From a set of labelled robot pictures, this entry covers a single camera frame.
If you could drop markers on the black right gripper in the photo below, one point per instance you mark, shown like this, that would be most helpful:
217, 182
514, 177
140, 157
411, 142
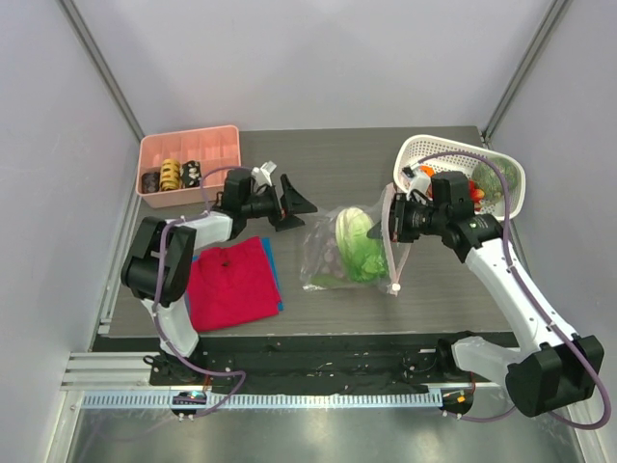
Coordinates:
395, 218

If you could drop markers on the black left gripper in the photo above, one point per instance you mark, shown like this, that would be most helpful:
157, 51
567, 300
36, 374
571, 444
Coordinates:
292, 203

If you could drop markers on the green fake lettuce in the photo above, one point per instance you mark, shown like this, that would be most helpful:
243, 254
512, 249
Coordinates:
363, 258

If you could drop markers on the clear zip top bag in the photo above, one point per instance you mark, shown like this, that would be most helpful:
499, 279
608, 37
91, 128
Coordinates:
321, 255

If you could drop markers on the red yellow lychee bunch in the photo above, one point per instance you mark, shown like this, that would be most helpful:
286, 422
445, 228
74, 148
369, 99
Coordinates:
477, 195

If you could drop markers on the orange fake orange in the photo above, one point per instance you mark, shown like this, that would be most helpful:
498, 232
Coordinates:
427, 170

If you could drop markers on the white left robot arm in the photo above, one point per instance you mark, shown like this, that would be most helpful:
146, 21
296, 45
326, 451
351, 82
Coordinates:
158, 263

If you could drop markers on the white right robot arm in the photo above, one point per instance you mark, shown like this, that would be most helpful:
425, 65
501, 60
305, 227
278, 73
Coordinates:
554, 366

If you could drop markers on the loose green fake leaf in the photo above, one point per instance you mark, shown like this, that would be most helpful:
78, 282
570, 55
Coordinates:
327, 281

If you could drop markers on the blue folded cloth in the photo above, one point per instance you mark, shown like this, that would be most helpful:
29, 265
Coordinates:
266, 246

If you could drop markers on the red folded cloth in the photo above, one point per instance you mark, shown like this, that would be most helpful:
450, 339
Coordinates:
232, 286

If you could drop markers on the black white patterned item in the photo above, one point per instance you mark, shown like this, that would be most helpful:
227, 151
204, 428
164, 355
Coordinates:
190, 174

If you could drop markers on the yellow spiral item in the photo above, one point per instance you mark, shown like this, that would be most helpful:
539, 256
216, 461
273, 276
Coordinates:
170, 175

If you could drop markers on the pink compartment tray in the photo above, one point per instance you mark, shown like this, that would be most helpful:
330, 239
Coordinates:
214, 147

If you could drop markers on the white perforated plastic basket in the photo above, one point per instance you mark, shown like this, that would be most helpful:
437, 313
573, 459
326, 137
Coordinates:
441, 154

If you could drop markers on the dark brown round item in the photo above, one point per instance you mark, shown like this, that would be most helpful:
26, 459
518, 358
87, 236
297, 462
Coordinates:
150, 182

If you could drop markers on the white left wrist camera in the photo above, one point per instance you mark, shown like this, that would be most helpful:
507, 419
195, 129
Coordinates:
263, 174

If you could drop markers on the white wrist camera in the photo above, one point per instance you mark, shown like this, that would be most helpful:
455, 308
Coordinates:
417, 179
263, 174

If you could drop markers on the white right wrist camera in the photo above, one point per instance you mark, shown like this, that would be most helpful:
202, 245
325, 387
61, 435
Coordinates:
417, 179

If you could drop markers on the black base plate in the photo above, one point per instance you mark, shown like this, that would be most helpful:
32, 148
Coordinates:
385, 364

